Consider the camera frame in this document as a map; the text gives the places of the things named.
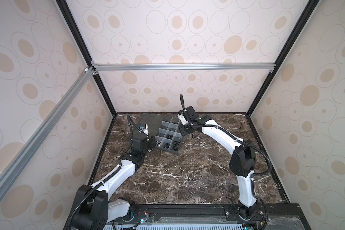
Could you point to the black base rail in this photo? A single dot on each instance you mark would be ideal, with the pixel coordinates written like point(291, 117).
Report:
point(190, 217)

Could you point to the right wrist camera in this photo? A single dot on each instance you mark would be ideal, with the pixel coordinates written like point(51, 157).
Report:
point(187, 116)

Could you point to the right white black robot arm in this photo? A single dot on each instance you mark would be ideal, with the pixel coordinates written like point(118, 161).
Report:
point(243, 158)

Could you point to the clear compartment organizer box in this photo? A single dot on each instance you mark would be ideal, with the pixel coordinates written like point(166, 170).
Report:
point(165, 128)

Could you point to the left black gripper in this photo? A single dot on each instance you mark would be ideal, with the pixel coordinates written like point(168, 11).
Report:
point(153, 142)

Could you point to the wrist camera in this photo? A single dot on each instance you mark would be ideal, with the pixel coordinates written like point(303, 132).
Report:
point(144, 129)
point(187, 116)

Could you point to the pile of black screws nuts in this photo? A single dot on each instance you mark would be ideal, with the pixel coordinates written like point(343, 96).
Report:
point(201, 141)

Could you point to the diagonal aluminium frame bar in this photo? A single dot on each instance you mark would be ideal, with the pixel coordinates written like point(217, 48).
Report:
point(20, 161)

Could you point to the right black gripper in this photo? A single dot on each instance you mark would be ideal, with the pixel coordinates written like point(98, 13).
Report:
point(185, 130)

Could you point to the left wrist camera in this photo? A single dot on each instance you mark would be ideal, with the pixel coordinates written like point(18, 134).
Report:
point(144, 129)

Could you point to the horizontal aluminium frame bar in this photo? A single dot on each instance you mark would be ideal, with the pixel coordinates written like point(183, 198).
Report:
point(185, 67)

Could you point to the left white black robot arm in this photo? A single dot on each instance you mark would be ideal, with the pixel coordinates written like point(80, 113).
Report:
point(109, 187)

